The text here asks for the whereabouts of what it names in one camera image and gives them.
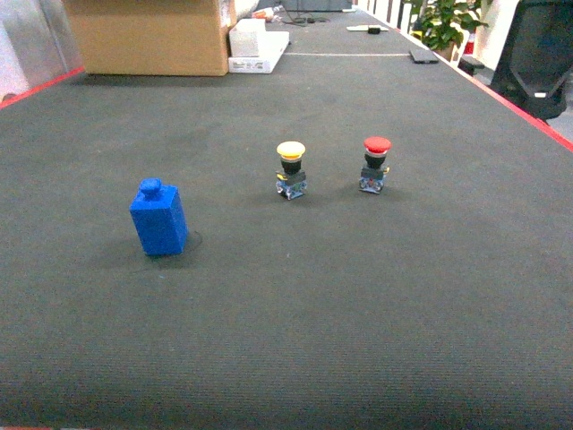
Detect large cardboard box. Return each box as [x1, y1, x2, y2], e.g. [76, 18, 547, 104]
[63, 0, 236, 76]

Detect black office chair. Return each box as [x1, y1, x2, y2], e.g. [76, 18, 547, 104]
[458, 0, 573, 121]

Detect green potted plant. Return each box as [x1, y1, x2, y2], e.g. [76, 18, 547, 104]
[405, 0, 489, 62]

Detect white flat carton box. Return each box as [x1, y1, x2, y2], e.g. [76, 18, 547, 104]
[228, 31, 290, 74]

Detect red mushroom push button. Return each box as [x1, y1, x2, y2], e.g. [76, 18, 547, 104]
[359, 136, 392, 194]

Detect yellow mushroom push button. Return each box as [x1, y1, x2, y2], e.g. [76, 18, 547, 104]
[276, 141, 307, 201]

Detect black flat device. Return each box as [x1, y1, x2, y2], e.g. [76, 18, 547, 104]
[409, 48, 440, 65]

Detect small white box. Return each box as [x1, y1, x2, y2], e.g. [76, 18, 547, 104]
[229, 18, 266, 57]

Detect black cables on table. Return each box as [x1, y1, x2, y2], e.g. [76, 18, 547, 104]
[280, 9, 331, 28]

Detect blue block part with knob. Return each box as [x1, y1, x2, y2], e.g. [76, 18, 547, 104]
[129, 177, 188, 256]

